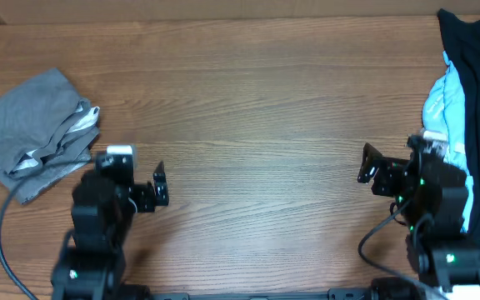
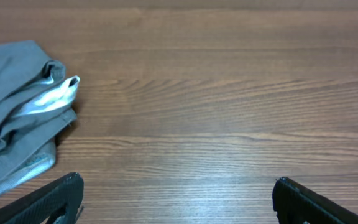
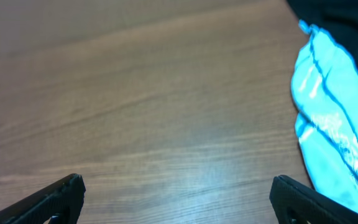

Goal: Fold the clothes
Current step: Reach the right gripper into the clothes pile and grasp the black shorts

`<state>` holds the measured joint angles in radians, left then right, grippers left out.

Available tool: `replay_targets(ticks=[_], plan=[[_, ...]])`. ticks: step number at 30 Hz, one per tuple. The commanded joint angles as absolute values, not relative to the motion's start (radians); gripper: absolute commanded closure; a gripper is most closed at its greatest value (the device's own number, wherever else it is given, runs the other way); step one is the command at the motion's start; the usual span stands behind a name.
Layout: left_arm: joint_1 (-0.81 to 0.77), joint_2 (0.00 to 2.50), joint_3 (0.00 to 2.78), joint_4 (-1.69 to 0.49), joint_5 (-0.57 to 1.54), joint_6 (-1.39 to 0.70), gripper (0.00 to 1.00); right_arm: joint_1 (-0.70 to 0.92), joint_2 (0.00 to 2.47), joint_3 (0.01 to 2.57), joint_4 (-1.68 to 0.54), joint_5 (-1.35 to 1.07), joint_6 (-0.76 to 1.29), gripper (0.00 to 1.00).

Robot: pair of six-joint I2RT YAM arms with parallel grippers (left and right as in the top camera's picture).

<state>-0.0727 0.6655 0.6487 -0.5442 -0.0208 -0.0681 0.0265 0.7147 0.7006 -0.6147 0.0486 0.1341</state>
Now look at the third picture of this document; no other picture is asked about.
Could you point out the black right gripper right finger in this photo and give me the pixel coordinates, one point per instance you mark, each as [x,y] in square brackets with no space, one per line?
[295,203]

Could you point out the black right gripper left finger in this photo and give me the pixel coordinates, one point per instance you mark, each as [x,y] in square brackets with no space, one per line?
[60,202]

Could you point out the dark navy garment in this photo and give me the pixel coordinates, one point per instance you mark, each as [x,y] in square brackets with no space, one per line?
[338,17]

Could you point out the light blue garment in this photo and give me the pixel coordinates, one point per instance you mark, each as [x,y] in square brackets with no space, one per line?
[324,87]

